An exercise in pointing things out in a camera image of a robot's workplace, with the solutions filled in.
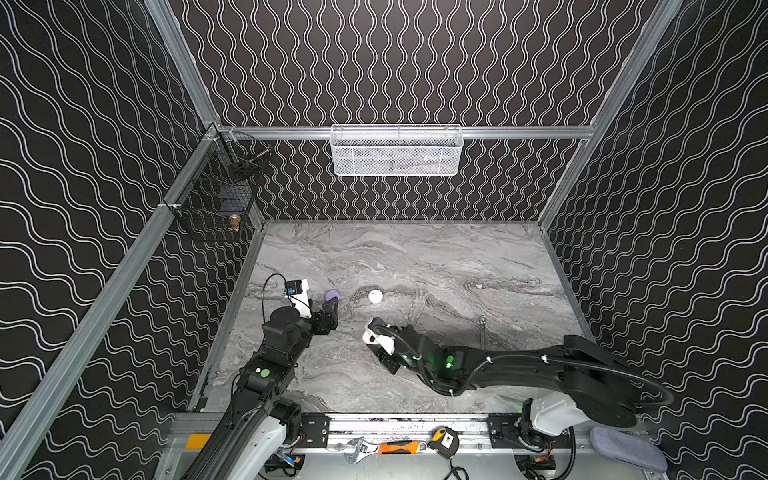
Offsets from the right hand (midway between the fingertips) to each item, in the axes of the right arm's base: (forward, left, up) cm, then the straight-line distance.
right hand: (376, 338), depth 79 cm
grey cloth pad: (-22, -60, -11) cm, 65 cm away
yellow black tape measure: (-22, -17, -9) cm, 29 cm away
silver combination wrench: (+11, -32, -13) cm, 36 cm away
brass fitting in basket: (+26, +39, +19) cm, 51 cm away
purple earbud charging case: (+20, +16, -10) cm, 28 cm away
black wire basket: (+38, +51, +17) cm, 66 cm away
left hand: (+6, +11, +9) cm, 15 cm away
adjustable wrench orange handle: (-23, -4, -10) cm, 25 cm away
